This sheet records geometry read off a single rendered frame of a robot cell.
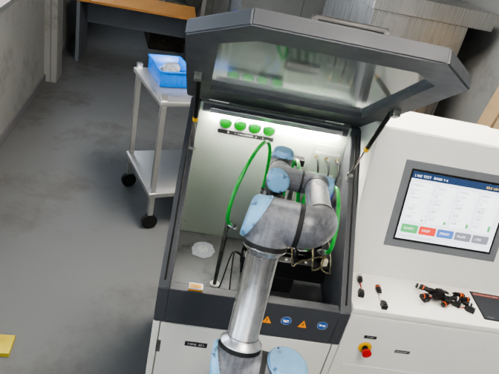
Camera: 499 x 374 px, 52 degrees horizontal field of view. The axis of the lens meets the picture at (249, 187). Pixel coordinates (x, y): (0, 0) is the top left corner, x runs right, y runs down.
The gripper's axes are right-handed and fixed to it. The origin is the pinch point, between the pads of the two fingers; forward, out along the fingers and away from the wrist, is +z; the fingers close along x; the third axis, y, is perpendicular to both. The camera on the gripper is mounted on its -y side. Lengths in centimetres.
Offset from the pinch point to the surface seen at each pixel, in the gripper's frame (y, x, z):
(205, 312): 22.8, -17.0, 24.0
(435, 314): 20, 68, 12
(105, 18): -554, -178, 64
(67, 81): -412, -186, 108
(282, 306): 22.9, 9.7, 16.2
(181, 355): 23, -23, 47
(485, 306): 11, 91, 12
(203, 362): 23, -14, 49
